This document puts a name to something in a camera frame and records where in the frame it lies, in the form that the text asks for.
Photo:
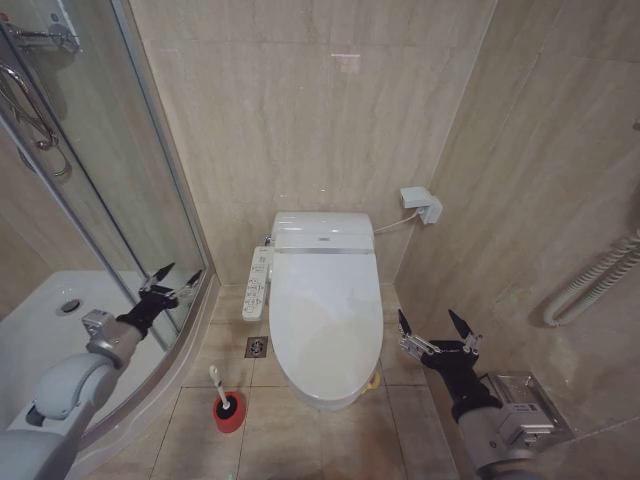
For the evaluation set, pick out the curved glass shower door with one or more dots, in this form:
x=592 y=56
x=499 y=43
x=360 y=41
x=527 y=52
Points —
x=100 y=150

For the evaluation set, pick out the white toilet bowl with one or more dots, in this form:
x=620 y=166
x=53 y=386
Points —
x=325 y=404

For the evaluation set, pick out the round shower drain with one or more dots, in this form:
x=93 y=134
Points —
x=70 y=306

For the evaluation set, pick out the chrome shower mixer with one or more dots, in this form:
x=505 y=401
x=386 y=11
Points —
x=45 y=39

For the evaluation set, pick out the white bidet seat unit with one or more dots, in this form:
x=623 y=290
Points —
x=322 y=230

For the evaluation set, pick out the square metal floor drain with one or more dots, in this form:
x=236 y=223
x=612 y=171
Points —
x=257 y=347

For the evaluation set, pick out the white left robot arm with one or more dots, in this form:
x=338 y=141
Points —
x=65 y=385

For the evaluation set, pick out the white bidet control panel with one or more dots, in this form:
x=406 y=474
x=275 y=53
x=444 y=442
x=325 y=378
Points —
x=256 y=285

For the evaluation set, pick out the red toilet brush holder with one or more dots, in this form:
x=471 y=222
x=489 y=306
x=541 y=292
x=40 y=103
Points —
x=231 y=421

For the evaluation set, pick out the chrome toilet flush lever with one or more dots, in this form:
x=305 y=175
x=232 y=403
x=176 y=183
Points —
x=269 y=240

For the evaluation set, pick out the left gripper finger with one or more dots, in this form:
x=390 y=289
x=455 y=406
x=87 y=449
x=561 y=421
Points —
x=190 y=285
x=159 y=277

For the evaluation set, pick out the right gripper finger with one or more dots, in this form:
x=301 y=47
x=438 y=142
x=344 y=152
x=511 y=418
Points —
x=407 y=332
x=467 y=332

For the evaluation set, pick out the yellow object at toilet base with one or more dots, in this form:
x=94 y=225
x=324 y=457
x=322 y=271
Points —
x=372 y=384

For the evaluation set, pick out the white toilet lid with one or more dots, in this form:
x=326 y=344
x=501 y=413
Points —
x=325 y=320

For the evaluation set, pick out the white wall socket box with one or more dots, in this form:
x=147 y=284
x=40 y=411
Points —
x=417 y=200

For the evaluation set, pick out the white wall towel rail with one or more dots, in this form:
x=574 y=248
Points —
x=595 y=272

